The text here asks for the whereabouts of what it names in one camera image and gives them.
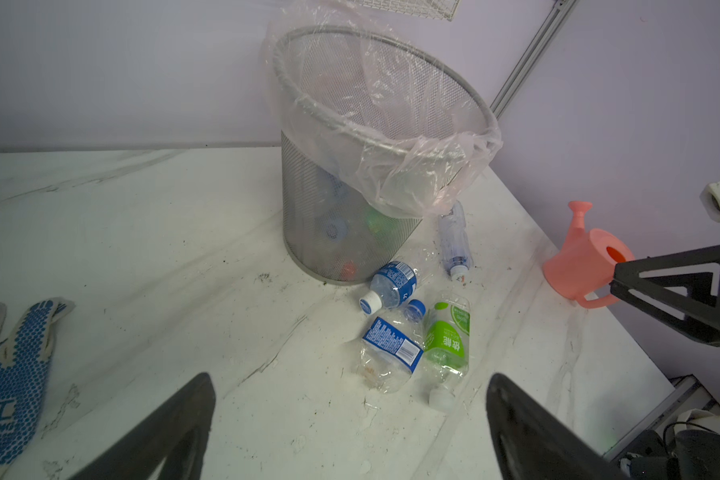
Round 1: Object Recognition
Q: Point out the tall clear bottle white cap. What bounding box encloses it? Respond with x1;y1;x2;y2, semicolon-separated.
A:
438;201;473;284

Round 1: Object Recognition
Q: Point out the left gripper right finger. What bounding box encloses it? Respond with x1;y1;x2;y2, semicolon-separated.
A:
486;373;625;480

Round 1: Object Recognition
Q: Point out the clear bottle blue label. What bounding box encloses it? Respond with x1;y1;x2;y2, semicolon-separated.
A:
359;259;424;315

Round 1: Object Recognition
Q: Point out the small bottle blue cap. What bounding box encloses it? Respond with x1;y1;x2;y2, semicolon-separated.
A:
356;299;427;393

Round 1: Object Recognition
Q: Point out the clear plastic bin liner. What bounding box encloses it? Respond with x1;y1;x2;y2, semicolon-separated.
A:
260;1;502;218

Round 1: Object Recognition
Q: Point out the grey mesh waste bin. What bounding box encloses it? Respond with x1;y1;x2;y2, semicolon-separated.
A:
268;25;502;285

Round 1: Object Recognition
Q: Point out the white wire wall basket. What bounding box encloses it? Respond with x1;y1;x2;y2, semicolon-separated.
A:
354;0;460;21

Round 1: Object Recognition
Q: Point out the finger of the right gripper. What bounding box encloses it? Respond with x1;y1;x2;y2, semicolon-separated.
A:
610;245;720;348

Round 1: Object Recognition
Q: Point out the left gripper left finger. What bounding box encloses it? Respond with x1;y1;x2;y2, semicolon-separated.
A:
74;372;216;479

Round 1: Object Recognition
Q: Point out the blue dotted work glove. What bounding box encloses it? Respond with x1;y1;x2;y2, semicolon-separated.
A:
0;297;75;478

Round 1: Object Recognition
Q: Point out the pink plastic watering can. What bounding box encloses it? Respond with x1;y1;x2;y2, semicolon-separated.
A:
542;201;635;309

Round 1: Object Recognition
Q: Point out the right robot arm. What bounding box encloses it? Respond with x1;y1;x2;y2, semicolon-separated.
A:
610;245;720;479

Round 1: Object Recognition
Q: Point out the green label clear bottle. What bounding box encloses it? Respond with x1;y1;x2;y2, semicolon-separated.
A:
423;290;471;413

